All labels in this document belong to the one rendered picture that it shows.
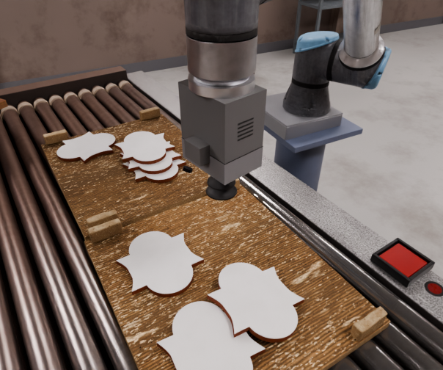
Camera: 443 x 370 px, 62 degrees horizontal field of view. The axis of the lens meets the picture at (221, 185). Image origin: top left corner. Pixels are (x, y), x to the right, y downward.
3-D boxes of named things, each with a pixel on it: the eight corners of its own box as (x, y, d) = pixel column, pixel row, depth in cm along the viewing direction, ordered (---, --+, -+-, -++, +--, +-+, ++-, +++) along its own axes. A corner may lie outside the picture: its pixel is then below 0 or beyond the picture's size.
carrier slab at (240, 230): (239, 189, 84) (240, 183, 83) (388, 327, 56) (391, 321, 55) (85, 246, 70) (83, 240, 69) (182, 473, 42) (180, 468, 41)
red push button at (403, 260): (396, 247, 70) (398, 242, 69) (425, 267, 66) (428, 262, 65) (376, 260, 68) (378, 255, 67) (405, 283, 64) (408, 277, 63)
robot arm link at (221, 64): (217, 48, 34) (168, 31, 39) (218, 95, 37) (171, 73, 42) (273, 34, 38) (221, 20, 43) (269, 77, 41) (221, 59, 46)
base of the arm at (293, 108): (303, 94, 129) (308, 66, 123) (339, 109, 120) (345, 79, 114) (273, 104, 121) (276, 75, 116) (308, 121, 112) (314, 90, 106)
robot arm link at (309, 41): (300, 68, 121) (306, 24, 114) (339, 76, 116) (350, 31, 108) (284, 78, 113) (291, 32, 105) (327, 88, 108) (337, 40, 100)
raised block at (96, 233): (120, 227, 72) (118, 216, 70) (124, 233, 71) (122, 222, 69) (89, 238, 69) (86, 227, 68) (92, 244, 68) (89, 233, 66)
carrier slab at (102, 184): (162, 117, 114) (161, 113, 113) (237, 184, 86) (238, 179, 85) (42, 149, 98) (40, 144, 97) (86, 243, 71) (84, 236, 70)
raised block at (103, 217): (116, 217, 74) (114, 207, 72) (120, 223, 73) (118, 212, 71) (87, 228, 71) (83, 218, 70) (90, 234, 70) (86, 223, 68)
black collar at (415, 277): (395, 243, 71) (397, 236, 70) (432, 269, 66) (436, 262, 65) (370, 260, 68) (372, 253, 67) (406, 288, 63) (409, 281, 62)
